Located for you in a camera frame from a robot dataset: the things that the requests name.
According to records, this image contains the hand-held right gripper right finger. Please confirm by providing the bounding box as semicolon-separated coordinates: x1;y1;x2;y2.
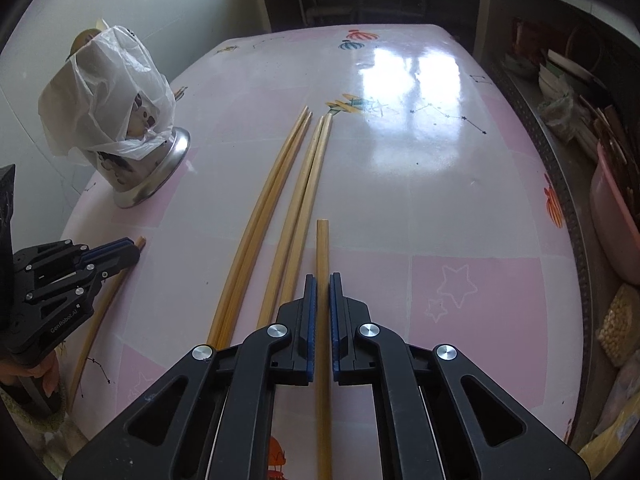
329;272;588;480

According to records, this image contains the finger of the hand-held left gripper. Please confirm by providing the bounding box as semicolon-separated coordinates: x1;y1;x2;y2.
75;239;138;266
92;251;142;282

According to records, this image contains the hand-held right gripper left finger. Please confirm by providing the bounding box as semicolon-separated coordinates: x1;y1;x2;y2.
62;274;319;480

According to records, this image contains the wooden chopstick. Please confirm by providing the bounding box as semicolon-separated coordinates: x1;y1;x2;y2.
66;236;147;413
206;106;310;348
272;114;334;321
316;219;333;480
256;116;325;333
220;110;315;350

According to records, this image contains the steel utensil holder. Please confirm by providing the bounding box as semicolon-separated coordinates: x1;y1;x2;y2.
80;85;192;209

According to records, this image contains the white plastic bag liner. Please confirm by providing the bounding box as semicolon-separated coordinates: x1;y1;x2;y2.
39;24;177;158

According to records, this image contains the cream yellow spoon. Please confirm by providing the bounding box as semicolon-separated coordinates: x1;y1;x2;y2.
66;17;111;58

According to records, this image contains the bundle of wooden utensils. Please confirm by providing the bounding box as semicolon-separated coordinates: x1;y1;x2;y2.
575;95;640;201

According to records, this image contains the person's left hand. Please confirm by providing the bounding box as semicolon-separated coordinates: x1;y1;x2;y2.
0;347;63;402

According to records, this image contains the pink printed tablecloth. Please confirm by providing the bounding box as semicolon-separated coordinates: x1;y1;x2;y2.
60;24;586;480

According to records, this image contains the bag of dried beans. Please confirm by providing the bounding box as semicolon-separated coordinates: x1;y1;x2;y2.
597;282;640;368

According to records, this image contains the yellow plastic bag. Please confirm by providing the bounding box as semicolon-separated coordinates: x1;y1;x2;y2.
577;410;636;471

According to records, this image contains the pink plastic basin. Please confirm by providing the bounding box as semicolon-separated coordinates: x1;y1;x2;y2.
589;142;640;283

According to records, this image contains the clear plastic bag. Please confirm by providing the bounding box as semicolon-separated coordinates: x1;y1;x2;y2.
542;95;576;138

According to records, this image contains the stack of white bowls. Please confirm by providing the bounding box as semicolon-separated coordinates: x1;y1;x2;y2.
537;57;583;101

